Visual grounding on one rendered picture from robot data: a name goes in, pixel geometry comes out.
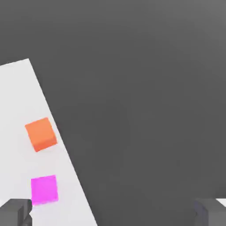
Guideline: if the small orange cube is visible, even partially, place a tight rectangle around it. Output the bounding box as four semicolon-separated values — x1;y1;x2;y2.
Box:
24;117;58;153

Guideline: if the small magenta cube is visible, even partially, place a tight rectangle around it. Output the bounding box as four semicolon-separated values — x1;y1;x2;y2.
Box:
30;174;59;207

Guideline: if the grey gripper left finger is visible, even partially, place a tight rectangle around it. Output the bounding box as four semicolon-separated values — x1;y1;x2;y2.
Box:
0;198;33;226

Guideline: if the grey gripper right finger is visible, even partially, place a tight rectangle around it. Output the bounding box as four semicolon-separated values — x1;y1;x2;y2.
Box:
193;198;226;226

